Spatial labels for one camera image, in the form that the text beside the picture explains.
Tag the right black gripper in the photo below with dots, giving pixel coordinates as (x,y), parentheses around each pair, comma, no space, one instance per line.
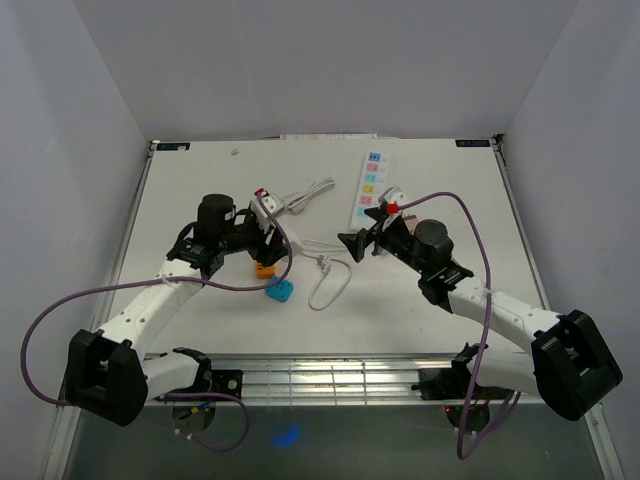
(355,243)

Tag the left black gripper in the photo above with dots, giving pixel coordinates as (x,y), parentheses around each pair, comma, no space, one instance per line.
(266,255)

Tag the white pastel power strip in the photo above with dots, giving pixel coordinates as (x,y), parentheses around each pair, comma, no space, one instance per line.
(371,185)

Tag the pink plug adapter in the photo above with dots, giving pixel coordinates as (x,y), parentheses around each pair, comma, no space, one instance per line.
(411,222)

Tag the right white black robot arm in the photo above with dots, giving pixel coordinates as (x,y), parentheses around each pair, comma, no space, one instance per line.
(562,358)

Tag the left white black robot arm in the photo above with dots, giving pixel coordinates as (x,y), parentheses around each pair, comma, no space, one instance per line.
(108,372)

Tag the blue plug adapter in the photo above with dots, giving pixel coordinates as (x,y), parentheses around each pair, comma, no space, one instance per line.
(281,291)

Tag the orange power adapter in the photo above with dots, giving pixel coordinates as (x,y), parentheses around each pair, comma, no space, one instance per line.
(265,272)

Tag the right blue corner label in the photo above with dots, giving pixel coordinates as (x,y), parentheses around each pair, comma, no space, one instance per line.
(472,143)

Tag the blue corner label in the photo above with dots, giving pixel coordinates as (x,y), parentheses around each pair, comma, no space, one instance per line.
(472,143)
(173,146)

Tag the left blue corner label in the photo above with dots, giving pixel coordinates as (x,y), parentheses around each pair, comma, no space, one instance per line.
(173,146)

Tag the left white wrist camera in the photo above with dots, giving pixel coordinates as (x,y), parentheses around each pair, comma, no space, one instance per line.
(264,205)

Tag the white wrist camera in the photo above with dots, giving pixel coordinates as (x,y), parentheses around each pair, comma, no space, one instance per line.
(391,200)
(264,205)

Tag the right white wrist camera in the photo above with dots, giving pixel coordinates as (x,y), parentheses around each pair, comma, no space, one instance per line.
(391,200)

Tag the aluminium front rail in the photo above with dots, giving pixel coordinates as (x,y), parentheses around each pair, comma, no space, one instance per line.
(292,381)

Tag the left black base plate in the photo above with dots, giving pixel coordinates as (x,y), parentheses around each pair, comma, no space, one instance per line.
(227,381)

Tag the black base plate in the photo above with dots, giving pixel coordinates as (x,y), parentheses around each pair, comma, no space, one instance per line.
(227,381)
(442,383)

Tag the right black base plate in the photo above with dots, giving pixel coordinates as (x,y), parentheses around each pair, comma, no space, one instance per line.
(442,383)

